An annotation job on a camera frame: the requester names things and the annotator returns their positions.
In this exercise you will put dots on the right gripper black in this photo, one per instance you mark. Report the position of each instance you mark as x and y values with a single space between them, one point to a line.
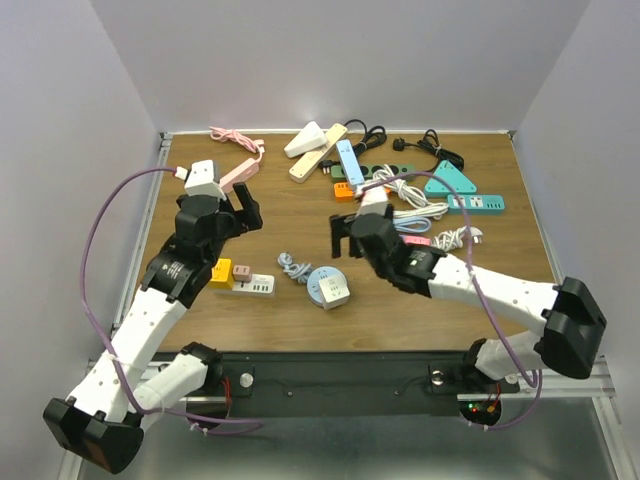
341 228

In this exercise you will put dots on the white triangular power strip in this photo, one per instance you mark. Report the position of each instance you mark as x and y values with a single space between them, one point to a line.
309 138

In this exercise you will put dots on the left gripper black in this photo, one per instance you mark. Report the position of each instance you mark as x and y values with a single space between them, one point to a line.
247 218

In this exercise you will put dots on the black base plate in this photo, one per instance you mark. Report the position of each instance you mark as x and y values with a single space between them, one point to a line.
341 384

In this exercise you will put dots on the teal triangular power strip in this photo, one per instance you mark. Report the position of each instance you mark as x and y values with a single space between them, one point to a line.
453 177

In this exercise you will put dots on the white cube socket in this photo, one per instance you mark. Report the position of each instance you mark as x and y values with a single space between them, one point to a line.
334 292

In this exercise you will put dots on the round light blue socket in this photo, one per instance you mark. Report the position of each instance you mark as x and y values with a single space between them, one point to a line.
313 288

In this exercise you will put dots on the beige wooden power strip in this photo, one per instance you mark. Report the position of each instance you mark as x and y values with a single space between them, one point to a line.
309 161

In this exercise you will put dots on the small black two-pin plug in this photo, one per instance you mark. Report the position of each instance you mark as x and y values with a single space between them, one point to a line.
325 166

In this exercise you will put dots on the teal long power strip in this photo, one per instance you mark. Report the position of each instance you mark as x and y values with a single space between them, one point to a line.
483 204

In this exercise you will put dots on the white usb power strip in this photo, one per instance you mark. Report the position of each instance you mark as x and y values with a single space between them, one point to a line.
260 285

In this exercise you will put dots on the yellow cube socket adapter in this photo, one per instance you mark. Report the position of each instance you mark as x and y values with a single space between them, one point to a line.
222 275

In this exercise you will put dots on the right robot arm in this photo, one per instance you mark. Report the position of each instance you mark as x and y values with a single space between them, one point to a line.
563 324

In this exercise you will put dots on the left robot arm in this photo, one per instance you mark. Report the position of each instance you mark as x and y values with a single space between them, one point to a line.
104 419

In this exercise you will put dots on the purple pink power strip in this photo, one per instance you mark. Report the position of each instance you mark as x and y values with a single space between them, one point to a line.
416 240

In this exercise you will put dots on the light blue power strip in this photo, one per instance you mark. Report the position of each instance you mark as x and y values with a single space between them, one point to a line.
349 164

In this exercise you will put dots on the orange power strip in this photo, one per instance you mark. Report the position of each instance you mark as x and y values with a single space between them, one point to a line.
343 193

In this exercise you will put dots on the small pink plug adapter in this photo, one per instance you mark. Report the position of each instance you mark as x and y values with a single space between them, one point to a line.
241 273

